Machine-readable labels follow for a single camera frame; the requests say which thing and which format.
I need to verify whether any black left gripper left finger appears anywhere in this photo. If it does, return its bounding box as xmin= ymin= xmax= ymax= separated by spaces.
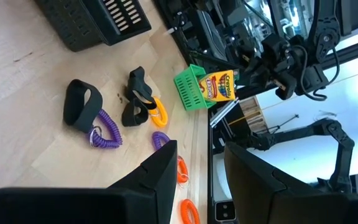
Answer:
xmin=0 ymin=139 xmax=178 ymax=224

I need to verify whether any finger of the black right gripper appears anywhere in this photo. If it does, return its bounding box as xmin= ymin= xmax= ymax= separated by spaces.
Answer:
xmin=237 ymin=43 xmax=262 ymax=71
xmin=272 ymin=72 xmax=298 ymax=101

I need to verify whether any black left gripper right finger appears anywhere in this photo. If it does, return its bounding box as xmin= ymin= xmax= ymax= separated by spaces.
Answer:
xmin=224 ymin=141 xmax=358 ymax=224

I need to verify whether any orange-red spiral coil keychain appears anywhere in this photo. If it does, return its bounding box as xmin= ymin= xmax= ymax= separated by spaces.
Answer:
xmin=176 ymin=155 xmax=190 ymax=185
xmin=180 ymin=198 xmax=201 ymax=224

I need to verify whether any purple spiral coil keychain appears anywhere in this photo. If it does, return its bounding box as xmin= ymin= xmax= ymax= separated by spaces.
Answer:
xmin=88 ymin=108 xmax=124 ymax=149
xmin=152 ymin=131 xmax=172 ymax=151

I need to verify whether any black fabric strap loop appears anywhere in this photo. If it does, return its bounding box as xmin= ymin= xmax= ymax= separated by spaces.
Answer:
xmin=124 ymin=65 xmax=158 ymax=110
xmin=62 ymin=78 xmax=104 ymax=134
xmin=121 ymin=98 xmax=151 ymax=128

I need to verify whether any yellow spiral coil keychain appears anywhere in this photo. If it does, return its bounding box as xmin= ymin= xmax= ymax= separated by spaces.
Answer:
xmin=147 ymin=95 xmax=169 ymax=128

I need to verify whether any wooden crate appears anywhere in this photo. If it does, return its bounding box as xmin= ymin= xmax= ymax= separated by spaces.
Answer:
xmin=239 ymin=95 xmax=265 ymax=133

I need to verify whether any black mesh plastic basket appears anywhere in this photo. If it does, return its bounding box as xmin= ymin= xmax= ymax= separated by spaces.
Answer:
xmin=34 ymin=0 xmax=152 ymax=53

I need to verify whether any table-level camera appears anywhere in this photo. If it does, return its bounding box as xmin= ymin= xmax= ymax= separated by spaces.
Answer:
xmin=214 ymin=200 xmax=237 ymax=222

